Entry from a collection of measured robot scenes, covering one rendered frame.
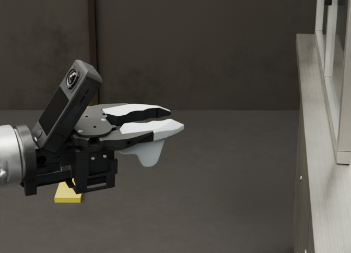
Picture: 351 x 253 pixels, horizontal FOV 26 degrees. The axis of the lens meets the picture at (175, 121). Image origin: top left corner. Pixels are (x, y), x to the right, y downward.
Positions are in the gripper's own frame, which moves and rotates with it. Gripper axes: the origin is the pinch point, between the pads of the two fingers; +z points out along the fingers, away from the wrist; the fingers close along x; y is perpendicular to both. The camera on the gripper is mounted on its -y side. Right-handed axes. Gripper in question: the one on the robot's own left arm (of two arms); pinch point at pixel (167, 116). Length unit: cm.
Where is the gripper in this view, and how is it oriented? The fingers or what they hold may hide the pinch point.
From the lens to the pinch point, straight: 100.0
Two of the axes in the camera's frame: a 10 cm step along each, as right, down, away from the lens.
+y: -0.6, 8.9, 4.6
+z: 9.0, -1.5, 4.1
